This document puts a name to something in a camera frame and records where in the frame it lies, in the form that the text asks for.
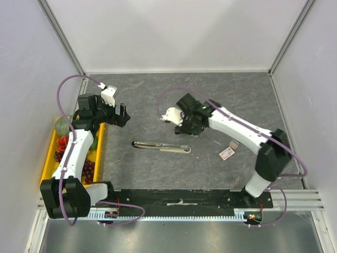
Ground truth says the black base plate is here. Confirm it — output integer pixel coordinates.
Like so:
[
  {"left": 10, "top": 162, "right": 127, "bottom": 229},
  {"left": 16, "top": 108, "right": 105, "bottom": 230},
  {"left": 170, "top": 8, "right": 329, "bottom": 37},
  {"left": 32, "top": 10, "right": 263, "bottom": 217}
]
[{"left": 104, "top": 189, "right": 273, "bottom": 211}]

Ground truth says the green striped melon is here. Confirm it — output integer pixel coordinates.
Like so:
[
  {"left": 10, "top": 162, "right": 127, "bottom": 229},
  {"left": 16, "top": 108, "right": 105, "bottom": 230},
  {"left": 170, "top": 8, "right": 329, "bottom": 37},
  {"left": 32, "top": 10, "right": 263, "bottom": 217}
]
[{"left": 55, "top": 116, "right": 70, "bottom": 137}]

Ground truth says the silver and black stapler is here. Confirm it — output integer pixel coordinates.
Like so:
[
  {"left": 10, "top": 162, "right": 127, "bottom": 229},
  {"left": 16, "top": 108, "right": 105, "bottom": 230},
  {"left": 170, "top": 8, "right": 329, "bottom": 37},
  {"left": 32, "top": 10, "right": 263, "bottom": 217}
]
[{"left": 132, "top": 141, "right": 191, "bottom": 154}]

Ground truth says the yellow plastic bin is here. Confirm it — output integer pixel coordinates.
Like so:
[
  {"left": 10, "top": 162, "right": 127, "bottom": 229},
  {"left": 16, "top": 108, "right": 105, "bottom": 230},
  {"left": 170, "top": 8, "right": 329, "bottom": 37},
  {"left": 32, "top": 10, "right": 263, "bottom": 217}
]
[{"left": 41, "top": 123, "right": 106, "bottom": 187}]

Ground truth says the purple grape bunch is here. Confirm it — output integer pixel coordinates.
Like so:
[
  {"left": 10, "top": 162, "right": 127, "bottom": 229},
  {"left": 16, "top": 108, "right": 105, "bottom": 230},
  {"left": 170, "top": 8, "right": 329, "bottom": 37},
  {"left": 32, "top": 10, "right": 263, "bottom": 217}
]
[{"left": 54, "top": 151, "right": 95, "bottom": 185}]

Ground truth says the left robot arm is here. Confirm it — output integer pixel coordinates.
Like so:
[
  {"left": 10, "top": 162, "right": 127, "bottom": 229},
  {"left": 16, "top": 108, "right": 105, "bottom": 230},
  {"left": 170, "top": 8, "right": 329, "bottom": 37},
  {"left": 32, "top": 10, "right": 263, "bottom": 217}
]
[{"left": 40, "top": 89, "right": 130, "bottom": 219}]

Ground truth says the grey cable duct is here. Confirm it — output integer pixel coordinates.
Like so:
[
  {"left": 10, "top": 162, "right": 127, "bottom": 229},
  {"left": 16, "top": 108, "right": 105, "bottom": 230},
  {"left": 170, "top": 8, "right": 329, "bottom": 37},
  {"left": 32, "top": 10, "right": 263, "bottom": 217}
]
[{"left": 78, "top": 208, "right": 256, "bottom": 222}]

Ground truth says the red white staple box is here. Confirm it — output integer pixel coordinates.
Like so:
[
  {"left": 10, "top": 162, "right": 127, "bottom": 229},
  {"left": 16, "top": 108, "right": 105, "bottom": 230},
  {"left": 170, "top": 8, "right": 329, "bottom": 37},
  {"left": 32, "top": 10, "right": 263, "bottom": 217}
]
[{"left": 219, "top": 139, "right": 240, "bottom": 161}]

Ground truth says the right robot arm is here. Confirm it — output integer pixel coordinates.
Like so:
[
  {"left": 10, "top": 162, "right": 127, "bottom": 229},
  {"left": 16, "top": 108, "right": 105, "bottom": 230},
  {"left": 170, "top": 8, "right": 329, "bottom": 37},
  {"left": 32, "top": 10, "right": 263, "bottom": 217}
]
[{"left": 162, "top": 93, "right": 292, "bottom": 208}]

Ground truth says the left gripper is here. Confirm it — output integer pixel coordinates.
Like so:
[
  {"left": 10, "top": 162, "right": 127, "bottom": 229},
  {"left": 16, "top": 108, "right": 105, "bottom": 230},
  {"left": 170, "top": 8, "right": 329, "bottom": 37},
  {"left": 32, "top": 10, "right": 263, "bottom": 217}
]
[{"left": 93, "top": 95, "right": 130, "bottom": 128}]

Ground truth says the red cherry tomato cluster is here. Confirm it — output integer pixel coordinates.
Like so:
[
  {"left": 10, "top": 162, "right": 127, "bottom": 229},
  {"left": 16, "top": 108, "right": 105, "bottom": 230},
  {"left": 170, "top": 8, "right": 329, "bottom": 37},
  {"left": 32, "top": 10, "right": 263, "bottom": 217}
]
[{"left": 56, "top": 135, "right": 69, "bottom": 153}]

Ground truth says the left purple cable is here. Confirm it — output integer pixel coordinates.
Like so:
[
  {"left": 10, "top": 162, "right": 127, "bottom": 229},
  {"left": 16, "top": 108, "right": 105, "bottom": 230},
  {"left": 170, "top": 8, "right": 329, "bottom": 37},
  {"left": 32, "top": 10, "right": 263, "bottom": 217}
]
[{"left": 56, "top": 74, "right": 145, "bottom": 227}]

